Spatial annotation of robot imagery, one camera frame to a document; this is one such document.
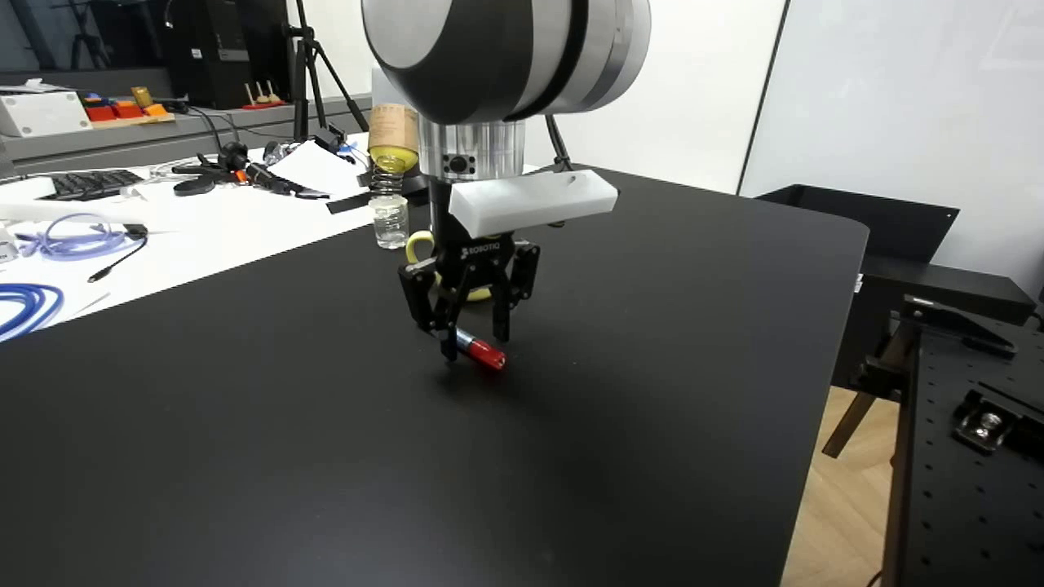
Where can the black optical breadboard table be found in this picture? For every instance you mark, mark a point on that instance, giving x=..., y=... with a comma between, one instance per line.
x=968, y=509

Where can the white flat box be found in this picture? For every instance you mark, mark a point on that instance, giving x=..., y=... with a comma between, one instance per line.
x=43, y=111

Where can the black camera tripod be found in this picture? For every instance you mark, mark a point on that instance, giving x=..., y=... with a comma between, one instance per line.
x=314, y=76

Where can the white paper sheet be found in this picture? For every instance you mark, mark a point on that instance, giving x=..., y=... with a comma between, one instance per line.
x=321, y=169

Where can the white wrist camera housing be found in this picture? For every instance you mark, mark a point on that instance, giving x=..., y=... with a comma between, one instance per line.
x=534, y=205

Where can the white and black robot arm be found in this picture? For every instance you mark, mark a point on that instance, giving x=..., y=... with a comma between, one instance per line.
x=508, y=59

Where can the black metal clamp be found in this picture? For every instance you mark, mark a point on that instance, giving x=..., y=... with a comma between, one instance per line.
x=995, y=420

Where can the red and orange parts tray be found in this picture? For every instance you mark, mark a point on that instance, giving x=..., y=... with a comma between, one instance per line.
x=124, y=105

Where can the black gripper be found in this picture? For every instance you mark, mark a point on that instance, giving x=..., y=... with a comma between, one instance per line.
x=471, y=259

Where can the black keyboard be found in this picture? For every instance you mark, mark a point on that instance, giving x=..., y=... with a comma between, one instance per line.
x=93, y=183

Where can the black hand tools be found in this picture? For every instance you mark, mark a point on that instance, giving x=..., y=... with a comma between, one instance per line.
x=240, y=174

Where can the red capped marker pen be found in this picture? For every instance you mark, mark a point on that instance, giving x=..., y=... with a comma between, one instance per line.
x=484, y=349

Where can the small clear glass jar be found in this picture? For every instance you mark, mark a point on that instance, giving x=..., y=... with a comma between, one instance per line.
x=388, y=221

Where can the white desk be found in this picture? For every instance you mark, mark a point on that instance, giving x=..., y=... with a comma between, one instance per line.
x=163, y=233

